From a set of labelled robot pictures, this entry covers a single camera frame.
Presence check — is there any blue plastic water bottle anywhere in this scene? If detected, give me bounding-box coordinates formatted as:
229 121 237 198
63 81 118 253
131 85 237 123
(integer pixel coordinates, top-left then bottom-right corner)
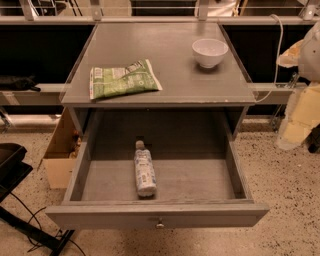
134 140 157 197

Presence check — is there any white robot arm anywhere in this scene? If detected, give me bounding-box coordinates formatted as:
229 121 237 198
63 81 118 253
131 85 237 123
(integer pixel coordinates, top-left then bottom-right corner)
276 22 320 150

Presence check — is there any black stand with cables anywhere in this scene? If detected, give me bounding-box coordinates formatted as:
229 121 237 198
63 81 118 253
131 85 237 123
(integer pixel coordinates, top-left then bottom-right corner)
0 143 87 256

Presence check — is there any white ceramic bowl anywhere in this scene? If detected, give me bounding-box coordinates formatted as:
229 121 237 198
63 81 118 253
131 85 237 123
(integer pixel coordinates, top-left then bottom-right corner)
192 39 229 68

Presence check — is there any grey cabinet with counter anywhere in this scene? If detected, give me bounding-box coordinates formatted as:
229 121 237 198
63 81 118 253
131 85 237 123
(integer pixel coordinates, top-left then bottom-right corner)
62 22 255 133

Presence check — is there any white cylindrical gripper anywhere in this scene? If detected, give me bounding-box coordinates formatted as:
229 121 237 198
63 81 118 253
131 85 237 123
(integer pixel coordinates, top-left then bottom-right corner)
276 40 320 150

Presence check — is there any cardboard box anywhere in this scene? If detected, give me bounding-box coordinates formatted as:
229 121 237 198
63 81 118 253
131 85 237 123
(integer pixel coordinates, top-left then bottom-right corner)
43 108 81 189

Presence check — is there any grey open top drawer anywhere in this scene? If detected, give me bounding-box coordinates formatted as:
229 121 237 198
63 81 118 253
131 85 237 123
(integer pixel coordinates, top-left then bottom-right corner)
46 110 269 229

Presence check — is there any black cloth on shelf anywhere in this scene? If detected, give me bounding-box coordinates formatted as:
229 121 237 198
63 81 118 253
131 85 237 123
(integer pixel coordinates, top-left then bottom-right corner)
0 76 41 92

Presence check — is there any metal drawer knob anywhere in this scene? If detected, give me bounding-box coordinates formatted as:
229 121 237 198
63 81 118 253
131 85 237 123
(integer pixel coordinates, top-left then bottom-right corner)
155 218 165 229

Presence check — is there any white cable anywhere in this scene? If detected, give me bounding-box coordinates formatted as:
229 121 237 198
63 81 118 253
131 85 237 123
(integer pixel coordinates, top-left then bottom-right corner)
255 13 285 104

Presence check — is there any green snack bag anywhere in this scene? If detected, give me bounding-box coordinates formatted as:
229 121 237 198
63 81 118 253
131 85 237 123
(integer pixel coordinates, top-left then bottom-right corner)
89 59 162 100

